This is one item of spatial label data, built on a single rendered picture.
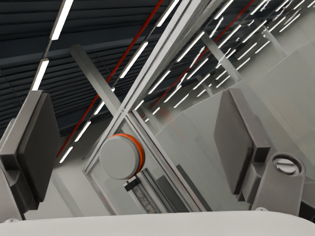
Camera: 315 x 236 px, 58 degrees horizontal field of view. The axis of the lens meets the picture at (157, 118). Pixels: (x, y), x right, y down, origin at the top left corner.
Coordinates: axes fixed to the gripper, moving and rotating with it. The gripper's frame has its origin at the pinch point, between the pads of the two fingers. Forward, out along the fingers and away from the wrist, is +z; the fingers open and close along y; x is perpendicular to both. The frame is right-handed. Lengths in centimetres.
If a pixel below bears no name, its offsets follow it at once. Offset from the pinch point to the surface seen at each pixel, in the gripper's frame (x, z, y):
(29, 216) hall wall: -1041, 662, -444
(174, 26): -19, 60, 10
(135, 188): -68, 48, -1
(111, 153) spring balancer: -62, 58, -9
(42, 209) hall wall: -1055, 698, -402
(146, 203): -71, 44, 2
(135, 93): -46, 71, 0
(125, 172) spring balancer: -66, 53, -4
